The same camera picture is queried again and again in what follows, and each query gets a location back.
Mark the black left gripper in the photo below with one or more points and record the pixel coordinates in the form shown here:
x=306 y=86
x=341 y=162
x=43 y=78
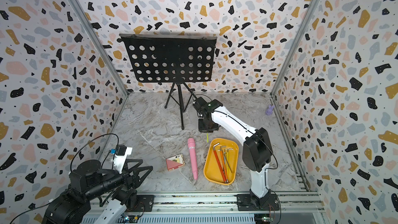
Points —
x=129 y=182

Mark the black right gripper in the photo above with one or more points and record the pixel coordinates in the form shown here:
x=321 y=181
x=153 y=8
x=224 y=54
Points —
x=213 y=129

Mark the red hex key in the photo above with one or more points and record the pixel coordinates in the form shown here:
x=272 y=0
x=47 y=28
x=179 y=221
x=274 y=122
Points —
x=219 y=163

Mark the orange hex key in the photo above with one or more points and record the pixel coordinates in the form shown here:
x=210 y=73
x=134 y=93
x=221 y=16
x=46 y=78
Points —
x=221 y=156

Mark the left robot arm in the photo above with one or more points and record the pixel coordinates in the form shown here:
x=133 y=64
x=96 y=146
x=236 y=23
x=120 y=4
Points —
x=90 y=181

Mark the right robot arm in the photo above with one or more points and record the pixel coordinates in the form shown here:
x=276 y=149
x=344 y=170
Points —
x=257 y=149

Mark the red playing card box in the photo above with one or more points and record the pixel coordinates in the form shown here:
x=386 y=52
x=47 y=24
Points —
x=175 y=162

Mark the yellow plastic storage tray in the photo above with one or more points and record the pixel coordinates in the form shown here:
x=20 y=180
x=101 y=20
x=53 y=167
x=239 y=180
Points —
x=211 y=169

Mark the small purple rabbit figurine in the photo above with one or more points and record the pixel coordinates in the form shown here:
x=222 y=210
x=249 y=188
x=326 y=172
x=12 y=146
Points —
x=269 y=110

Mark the black perforated music stand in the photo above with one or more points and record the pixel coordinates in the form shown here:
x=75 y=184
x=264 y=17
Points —
x=173 y=59

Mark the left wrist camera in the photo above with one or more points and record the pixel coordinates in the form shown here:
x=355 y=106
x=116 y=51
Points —
x=120 y=154

